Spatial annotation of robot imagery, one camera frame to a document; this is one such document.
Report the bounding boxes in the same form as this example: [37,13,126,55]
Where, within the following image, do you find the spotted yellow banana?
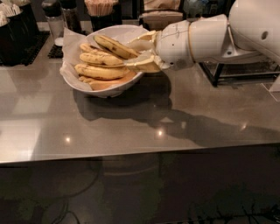
[94,35,140,60]

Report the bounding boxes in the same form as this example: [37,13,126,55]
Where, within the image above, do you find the black wire condiment rack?
[199,60,280,87]

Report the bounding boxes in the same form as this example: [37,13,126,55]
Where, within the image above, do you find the white bowl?
[59,24,152,99]

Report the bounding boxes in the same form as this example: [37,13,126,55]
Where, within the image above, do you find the black cup of stir sticks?
[84,0,122,32]

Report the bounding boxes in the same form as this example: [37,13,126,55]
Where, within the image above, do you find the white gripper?
[123,20,194,73]

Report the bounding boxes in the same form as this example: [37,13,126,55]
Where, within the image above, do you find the white paper bowl liner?
[59,26,150,92]

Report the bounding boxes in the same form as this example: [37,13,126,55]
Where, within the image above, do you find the bottom yellow banana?
[79,71,137,91]

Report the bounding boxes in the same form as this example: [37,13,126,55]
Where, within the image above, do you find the salt shaker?
[41,0,64,46]

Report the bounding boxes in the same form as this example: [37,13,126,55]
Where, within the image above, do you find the black napkin holder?
[138,0,186,31]

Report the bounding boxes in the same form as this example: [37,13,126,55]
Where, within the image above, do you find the pepper shaker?
[59,0,82,33]

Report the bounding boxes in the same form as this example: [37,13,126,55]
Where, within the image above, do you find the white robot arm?
[124,0,280,73]

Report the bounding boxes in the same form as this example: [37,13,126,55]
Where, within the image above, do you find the black rubber mat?
[0,31,50,67]

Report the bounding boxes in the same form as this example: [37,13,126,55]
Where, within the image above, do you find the black round container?
[0,0,39,66]

